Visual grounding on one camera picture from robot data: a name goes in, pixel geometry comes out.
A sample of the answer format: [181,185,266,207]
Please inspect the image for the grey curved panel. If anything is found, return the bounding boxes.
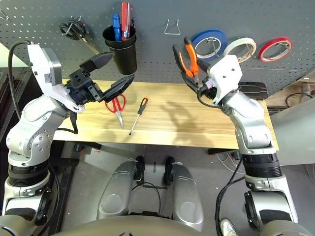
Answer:
[267,73,315,168]

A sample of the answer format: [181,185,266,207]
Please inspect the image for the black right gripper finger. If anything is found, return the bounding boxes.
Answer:
[181,72,201,95]
[196,60,213,74]

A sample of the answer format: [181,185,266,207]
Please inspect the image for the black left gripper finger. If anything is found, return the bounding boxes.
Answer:
[102,74,135,103]
[80,51,115,74]

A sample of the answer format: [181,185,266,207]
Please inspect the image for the black handled scissors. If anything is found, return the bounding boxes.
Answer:
[59,19,100,55]

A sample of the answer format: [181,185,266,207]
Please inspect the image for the orange black pliers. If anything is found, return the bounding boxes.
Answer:
[172,36,201,86]

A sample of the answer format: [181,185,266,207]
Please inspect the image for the blue tape roll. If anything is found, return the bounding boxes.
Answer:
[191,29,227,62]

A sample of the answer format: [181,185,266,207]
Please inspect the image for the black plastic cup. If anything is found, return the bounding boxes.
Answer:
[102,24,136,49]
[105,36,137,75]

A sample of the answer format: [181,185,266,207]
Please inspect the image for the wire pliers holder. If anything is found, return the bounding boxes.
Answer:
[164,19,181,35]

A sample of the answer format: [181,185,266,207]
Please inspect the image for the black floor cable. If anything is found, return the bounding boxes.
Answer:
[285,92,313,106]

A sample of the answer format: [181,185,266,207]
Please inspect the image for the white tape roll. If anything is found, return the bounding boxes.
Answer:
[222,37,257,64]

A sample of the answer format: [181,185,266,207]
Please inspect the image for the blue handled screwdriver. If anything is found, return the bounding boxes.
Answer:
[112,13,122,42]

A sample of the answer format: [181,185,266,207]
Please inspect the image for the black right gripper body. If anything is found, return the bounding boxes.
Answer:
[198,77,218,99]

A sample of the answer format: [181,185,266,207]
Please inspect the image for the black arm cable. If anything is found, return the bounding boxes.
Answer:
[196,87,247,236]
[8,40,79,135]

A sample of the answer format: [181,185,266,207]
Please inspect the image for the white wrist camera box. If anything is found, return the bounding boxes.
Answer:
[27,44,86,114]
[206,55,243,106]

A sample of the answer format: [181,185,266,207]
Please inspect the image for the white bystander shoe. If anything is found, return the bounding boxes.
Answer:
[220,218,237,236]

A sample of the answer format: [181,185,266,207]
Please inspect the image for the white cable bundle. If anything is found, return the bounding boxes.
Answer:
[218,152,244,173]

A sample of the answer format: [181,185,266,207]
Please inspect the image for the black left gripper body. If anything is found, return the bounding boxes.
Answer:
[65,68,104,104]

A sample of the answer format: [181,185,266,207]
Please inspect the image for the black plastic tool case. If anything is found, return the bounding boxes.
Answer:
[238,82,268,100]

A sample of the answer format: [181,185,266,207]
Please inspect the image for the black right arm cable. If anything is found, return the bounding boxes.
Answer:
[196,87,247,236]

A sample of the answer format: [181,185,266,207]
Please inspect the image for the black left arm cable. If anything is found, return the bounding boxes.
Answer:
[8,40,79,135]

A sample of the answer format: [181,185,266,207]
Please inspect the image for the black equipment cart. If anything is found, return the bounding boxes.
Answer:
[0,67,32,141]

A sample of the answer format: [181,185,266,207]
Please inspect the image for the metal peg hook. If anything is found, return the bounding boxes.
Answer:
[208,38,222,57]
[242,45,254,59]
[278,41,295,59]
[70,16,82,30]

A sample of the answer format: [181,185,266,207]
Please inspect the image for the red tape roll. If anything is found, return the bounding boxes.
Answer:
[258,36,294,62]

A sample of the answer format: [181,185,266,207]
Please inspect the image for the silver right robot leg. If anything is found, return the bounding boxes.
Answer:
[163,156,205,232]

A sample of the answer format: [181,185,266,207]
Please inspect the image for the black waist cable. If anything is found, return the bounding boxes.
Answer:
[131,181,162,217]

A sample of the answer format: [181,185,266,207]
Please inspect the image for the silver robot leg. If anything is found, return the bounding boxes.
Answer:
[163,156,205,232]
[96,156,146,221]

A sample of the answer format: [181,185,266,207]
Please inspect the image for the grey robot torso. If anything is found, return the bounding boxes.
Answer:
[0,213,315,236]

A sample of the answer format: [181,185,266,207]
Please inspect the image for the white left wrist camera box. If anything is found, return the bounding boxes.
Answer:
[27,44,86,114]

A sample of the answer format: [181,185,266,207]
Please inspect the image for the red handled scissors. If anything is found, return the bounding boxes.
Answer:
[105,94,126,130]

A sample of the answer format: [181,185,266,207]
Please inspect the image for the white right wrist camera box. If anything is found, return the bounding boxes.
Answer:
[206,55,243,106]

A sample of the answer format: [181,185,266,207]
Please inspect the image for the black orange screwdriver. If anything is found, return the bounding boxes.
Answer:
[128,96,150,136]

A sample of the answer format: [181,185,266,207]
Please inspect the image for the silver left robot leg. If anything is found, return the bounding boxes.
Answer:
[96,156,146,221]

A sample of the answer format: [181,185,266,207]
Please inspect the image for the grey metal pegboard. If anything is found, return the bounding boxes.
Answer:
[0,0,315,96]

